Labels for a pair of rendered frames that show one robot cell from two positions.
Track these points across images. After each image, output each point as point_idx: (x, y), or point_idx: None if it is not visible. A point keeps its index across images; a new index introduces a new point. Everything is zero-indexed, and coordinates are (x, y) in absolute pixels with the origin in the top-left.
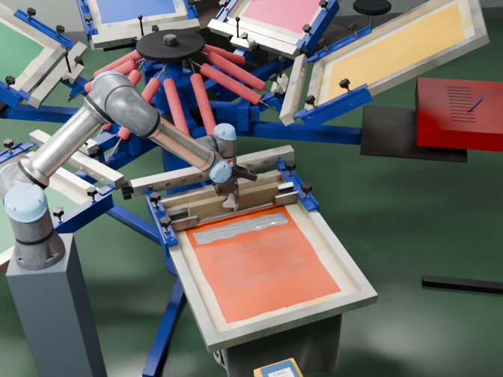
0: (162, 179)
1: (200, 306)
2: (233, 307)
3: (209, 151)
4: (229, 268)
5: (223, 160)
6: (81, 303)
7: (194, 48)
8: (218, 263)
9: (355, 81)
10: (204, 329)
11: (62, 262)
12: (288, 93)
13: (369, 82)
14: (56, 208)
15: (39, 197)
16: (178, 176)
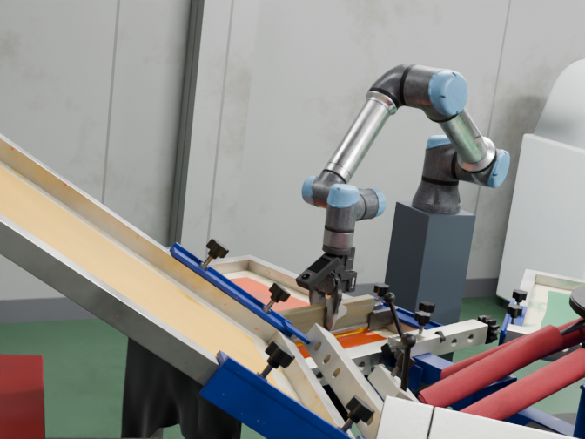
0: (447, 327)
1: (279, 270)
2: (249, 284)
3: (329, 162)
4: (279, 305)
5: (315, 180)
6: (399, 273)
7: (584, 299)
8: (295, 307)
9: (206, 321)
10: (261, 260)
11: (406, 204)
12: (353, 365)
13: (172, 289)
14: (523, 292)
15: (433, 136)
16: (429, 330)
